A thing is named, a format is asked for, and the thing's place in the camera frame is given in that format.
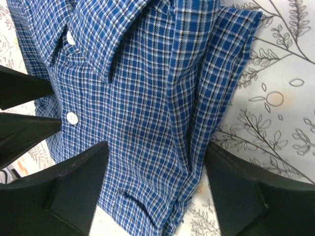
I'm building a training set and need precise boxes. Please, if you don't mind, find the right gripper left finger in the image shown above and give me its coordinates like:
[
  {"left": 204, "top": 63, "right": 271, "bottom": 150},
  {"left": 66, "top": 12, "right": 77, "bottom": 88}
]
[{"left": 0, "top": 142, "right": 109, "bottom": 236}]

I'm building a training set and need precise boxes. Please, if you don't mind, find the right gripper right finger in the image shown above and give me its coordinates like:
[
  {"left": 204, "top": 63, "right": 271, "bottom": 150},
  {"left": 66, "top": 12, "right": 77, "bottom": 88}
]
[{"left": 205, "top": 143, "right": 315, "bottom": 236}]

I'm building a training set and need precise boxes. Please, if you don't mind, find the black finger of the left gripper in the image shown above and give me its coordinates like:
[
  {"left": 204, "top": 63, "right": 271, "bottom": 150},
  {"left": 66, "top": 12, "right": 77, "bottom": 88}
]
[
  {"left": 0, "top": 113, "right": 62, "bottom": 168},
  {"left": 0, "top": 66, "right": 54, "bottom": 110}
]

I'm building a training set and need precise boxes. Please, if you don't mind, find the blue checkered long sleeve shirt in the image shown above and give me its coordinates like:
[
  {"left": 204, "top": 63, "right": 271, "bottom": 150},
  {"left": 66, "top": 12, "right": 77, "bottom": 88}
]
[{"left": 7, "top": 0, "right": 262, "bottom": 236}]

